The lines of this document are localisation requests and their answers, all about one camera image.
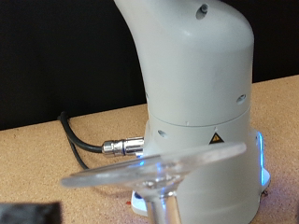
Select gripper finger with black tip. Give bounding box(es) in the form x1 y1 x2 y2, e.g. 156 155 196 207
0 202 63 224

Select clear wine glass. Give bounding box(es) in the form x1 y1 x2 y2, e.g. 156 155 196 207
60 141 248 224

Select black backdrop curtain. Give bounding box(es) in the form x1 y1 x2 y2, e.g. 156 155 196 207
0 0 299 132

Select black cables on table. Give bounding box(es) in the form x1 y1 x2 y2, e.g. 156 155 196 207
56 110 146 171

